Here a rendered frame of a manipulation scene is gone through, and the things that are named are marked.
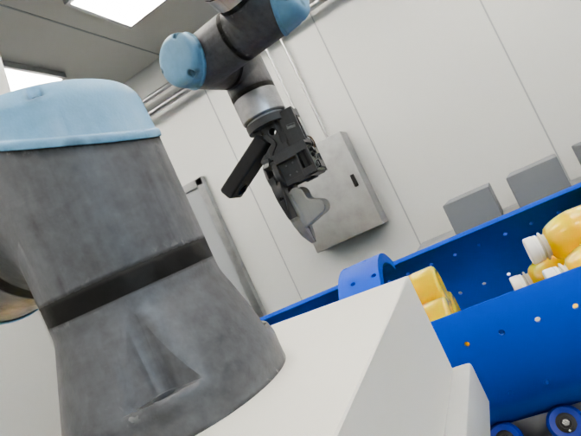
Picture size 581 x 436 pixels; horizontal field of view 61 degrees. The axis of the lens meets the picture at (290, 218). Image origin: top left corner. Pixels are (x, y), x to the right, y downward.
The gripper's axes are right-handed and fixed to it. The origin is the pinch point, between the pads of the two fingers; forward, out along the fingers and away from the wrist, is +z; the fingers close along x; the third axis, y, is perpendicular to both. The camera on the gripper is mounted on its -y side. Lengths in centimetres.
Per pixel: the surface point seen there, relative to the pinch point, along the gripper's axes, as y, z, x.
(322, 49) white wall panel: -20, -134, 330
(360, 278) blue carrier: 6.9, 8.6, -7.5
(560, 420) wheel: 23.1, 33.5, -11.5
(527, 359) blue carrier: 22.8, 23.9, -15.0
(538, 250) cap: 30.1, 15.2, -2.0
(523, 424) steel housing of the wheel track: 18.2, 37.8, -1.3
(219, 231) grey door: -175, -39, 334
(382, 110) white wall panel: 2, -66, 328
